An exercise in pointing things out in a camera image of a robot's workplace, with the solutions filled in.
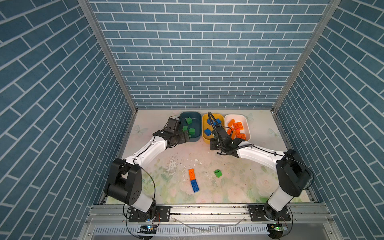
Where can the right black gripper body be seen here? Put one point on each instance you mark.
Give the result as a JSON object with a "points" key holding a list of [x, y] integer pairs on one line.
{"points": [[214, 145]]}

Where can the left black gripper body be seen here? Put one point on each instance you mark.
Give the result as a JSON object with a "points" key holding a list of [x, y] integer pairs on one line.
{"points": [[179, 137]]}

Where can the yellow plastic bin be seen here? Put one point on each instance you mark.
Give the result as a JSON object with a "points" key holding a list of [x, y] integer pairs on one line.
{"points": [[206, 126]]}

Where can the dark teal plastic bin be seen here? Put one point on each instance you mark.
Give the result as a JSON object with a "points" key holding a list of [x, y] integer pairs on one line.
{"points": [[192, 123]]}

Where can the white plastic bin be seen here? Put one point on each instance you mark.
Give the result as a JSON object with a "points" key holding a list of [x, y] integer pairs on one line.
{"points": [[243, 120]]}

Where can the orange L-shaped lego brick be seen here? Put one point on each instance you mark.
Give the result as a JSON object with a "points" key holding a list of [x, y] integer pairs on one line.
{"points": [[192, 174]]}

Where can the long blue lego brick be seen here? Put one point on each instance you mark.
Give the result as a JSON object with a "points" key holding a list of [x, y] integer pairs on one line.
{"points": [[195, 186]]}

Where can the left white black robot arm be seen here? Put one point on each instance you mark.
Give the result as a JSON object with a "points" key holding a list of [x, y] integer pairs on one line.
{"points": [[124, 181]]}

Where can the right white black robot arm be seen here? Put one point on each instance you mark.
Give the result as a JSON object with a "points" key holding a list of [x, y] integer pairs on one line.
{"points": [[293, 175]]}

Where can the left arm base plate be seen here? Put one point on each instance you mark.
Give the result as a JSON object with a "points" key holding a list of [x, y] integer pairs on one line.
{"points": [[154, 214]]}

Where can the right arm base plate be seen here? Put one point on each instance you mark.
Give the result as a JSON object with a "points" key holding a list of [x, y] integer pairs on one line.
{"points": [[260, 213]]}

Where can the aluminium front rail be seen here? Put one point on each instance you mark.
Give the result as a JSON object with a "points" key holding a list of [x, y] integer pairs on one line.
{"points": [[297, 213]]}

